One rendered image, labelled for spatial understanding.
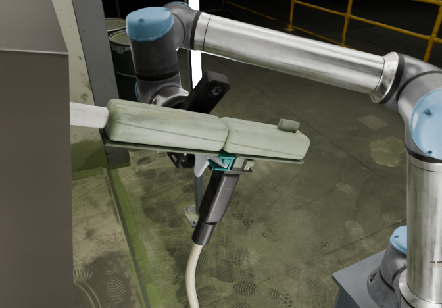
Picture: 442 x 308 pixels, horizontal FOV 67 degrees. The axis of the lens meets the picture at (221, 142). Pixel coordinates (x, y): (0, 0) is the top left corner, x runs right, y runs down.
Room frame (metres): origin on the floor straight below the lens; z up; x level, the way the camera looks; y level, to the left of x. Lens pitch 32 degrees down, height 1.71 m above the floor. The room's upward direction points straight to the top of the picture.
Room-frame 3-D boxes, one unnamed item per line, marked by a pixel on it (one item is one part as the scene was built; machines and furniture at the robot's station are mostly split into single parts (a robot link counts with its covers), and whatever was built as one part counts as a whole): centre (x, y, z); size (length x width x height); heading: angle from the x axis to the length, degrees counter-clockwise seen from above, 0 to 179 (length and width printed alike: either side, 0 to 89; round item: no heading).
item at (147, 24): (0.68, 0.13, 1.52); 0.12 x 0.09 x 0.12; 169
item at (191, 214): (1.75, 0.15, 0.01); 0.20 x 0.20 x 0.01; 25
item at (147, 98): (0.67, 0.13, 1.40); 0.12 x 0.09 x 0.10; 27
